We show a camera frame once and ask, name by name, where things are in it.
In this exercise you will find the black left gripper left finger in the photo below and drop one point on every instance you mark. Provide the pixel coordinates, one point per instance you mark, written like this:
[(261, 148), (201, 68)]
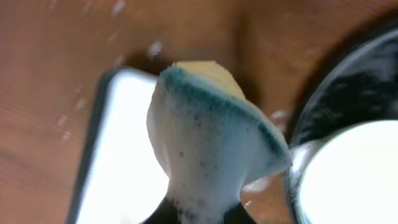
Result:
[(165, 213)]

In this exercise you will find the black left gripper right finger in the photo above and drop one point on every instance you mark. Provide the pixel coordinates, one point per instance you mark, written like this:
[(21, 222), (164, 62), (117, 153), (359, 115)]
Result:
[(237, 215)]

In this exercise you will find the green yellow sponge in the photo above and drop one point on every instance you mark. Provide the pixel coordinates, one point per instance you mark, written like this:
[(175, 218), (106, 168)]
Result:
[(209, 139)]

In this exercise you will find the mint green plate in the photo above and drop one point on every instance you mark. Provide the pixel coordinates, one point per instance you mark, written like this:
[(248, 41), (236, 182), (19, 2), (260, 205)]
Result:
[(352, 177)]

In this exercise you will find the black rectangular foam tray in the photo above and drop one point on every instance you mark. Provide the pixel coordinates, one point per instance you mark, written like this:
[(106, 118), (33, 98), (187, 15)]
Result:
[(119, 179)]

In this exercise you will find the round black wash tray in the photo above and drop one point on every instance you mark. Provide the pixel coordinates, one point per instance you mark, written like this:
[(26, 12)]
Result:
[(358, 86)]

